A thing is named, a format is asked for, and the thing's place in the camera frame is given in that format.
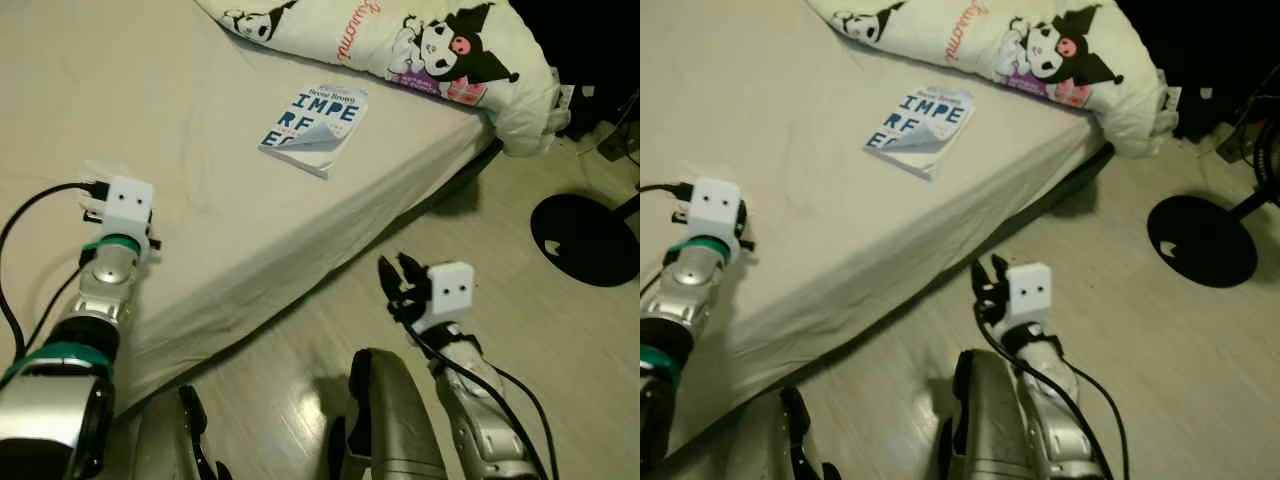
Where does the cream quilt with cartoon print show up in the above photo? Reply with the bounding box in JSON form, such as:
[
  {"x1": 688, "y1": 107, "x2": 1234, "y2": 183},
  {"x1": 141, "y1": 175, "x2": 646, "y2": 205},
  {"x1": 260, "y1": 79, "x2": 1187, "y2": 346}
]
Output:
[
  {"x1": 195, "y1": 0, "x2": 561, "y2": 158},
  {"x1": 805, "y1": 0, "x2": 1181, "y2": 158}
]

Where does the bed with beige sheet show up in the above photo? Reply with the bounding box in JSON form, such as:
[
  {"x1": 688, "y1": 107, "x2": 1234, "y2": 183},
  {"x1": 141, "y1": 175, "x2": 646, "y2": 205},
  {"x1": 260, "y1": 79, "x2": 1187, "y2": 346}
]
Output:
[
  {"x1": 640, "y1": 0, "x2": 1171, "y2": 456},
  {"x1": 0, "y1": 0, "x2": 561, "y2": 411}
]

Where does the grey robot right leg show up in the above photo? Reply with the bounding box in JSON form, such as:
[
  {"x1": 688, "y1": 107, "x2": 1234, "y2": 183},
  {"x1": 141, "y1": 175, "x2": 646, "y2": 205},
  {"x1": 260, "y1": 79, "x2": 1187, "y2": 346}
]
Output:
[
  {"x1": 328, "y1": 348, "x2": 449, "y2": 480},
  {"x1": 935, "y1": 348, "x2": 1051, "y2": 480}
]

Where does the grey robot left leg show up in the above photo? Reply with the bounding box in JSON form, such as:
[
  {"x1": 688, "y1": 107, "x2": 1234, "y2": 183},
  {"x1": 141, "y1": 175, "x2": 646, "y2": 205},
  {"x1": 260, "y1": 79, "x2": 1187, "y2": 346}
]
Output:
[
  {"x1": 720, "y1": 388, "x2": 841, "y2": 480},
  {"x1": 130, "y1": 385, "x2": 231, "y2": 480}
]

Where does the black round fan base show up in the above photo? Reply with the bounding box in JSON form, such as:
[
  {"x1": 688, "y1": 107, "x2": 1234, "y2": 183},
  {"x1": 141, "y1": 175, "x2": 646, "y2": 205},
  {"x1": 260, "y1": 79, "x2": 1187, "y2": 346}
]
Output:
[
  {"x1": 530, "y1": 193, "x2": 641, "y2": 288},
  {"x1": 1147, "y1": 193, "x2": 1280, "y2": 289}
]

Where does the white book with blue letters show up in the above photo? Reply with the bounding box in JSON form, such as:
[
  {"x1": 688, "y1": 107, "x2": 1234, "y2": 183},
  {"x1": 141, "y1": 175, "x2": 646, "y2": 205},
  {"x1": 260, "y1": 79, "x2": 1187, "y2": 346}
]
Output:
[
  {"x1": 258, "y1": 84, "x2": 369, "y2": 179},
  {"x1": 865, "y1": 87, "x2": 976, "y2": 181}
]

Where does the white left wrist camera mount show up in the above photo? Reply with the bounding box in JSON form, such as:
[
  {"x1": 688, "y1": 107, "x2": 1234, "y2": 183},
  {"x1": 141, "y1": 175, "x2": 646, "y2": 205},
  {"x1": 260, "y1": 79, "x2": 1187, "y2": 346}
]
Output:
[
  {"x1": 103, "y1": 177, "x2": 156, "y2": 251},
  {"x1": 690, "y1": 178, "x2": 746, "y2": 263}
]

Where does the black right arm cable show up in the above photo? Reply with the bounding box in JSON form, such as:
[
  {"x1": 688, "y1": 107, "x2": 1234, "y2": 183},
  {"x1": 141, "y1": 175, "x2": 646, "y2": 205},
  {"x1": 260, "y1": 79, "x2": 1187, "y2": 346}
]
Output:
[
  {"x1": 975, "y1": 305, "x2": 1131, "y2": 480},
  {"x1": 400, "y1": 310, "x2": 556, "y2": 480}
]

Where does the grey robot leg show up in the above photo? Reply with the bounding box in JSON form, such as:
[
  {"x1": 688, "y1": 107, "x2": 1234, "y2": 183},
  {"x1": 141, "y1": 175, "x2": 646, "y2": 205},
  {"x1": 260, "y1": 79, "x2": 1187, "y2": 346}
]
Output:
[
  {"x1": 328, "y1": 348, "x2": 449, "y2": 480},
  {"x1": 935, "y1": 348, "x2": 1051, "y2": 480},
  {"x1": 130, "y1": 385, "x2": 231, "y2": 480},
  {"x1": 720, "y1": 388, "x2": 841, "y2": 480}
]

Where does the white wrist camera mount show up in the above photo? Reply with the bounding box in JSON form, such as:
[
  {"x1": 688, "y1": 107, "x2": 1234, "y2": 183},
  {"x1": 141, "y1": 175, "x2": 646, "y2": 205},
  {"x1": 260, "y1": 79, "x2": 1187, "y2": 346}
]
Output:
[
  {"x1": 1003, "y1": 263, "x2": 1053, "y2": 331},
  {"x1": 690, "y1": 178, "x2": 746, "y2": 263},
  {"x1": 103, "y1": 177, "x2": 156, "y2": 251},
  {"x1": 418, "y1": 263, "x2": 476, "y2": 333}
]

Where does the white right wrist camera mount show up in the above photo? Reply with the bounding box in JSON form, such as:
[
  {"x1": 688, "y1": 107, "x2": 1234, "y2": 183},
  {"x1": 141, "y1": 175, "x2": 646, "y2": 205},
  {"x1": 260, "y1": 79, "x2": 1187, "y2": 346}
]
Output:
[
  {"x1": 1003, "y1": 263, "x2": 1053, "y2": 331},
  {"x1": 418, "y1": 263, "x2": 476, "y2": 333}
]

